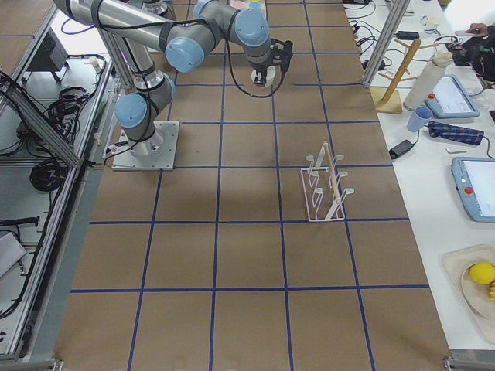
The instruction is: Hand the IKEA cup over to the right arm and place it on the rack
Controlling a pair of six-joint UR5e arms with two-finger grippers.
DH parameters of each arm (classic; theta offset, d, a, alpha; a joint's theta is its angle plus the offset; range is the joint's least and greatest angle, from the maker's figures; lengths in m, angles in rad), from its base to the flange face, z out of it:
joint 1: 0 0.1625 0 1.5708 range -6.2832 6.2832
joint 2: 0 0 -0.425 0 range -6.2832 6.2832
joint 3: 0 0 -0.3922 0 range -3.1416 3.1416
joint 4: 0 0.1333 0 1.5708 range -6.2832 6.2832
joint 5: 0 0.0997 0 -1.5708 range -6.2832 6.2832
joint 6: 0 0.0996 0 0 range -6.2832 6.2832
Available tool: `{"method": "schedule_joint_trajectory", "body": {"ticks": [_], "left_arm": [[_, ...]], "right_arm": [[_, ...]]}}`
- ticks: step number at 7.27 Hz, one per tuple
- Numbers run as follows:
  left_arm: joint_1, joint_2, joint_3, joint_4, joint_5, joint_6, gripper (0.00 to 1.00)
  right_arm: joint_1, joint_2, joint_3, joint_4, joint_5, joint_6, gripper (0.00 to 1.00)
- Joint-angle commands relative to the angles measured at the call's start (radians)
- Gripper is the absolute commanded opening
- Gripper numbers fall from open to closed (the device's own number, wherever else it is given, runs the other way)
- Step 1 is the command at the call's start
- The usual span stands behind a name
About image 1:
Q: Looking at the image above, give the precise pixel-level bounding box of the wooden mug tree stand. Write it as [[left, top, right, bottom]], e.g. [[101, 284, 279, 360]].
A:
[[370, 38, 438, 114]]

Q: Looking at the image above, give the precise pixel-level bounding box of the black power adapter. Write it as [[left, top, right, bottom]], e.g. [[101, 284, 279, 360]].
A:
[[388, 140, 415, 160]]

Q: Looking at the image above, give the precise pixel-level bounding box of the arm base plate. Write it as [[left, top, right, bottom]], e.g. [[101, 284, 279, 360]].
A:
[[111, 121, 179, 171]]

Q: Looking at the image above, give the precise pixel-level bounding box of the plaid folded umbrella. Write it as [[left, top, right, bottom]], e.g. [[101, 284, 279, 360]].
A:
[[427, 121, 484, 146]]

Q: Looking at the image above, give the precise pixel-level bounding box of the beige tray with plate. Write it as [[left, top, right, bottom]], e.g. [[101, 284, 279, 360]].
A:
[[442, 245, 494, 345]]

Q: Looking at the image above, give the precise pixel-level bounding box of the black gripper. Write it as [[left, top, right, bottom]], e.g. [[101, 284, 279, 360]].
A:
[[247, 53, 273, 86]]

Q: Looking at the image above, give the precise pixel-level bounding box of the yellow lemon toy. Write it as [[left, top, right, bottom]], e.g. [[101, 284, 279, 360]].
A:
[[469, 262, 495, 284]]

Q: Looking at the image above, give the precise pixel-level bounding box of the blue teach pendant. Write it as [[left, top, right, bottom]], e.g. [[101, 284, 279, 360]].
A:
[[425, 75, 480, 118], [452, 157, 494, 223]]

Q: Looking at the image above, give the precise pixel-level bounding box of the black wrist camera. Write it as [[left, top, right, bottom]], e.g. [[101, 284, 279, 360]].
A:
[[270, 38, 293, 67]]

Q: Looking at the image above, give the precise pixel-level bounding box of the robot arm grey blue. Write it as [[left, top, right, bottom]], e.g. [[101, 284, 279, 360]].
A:
[[56, 1, 280, 155]]

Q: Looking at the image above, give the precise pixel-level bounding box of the aluminium frame post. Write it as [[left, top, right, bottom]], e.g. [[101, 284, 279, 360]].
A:
[[362, 0, 410, 87]]

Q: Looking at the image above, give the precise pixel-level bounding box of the light blue cup on desk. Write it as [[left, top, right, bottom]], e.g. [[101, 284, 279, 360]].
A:
[[407, 106, 433, 133]]

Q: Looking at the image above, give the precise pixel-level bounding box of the beige plastic tray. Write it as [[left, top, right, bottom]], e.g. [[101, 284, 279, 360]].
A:
[[228, 0, 266, 12]]

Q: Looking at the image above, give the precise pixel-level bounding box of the white wire cup rack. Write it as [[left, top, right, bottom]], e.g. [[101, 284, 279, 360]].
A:
[[299, 141, 354, 222]]

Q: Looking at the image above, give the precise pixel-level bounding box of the white ikea cup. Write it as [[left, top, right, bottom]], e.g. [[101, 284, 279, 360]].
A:
[[251, 66, 276, 87]]

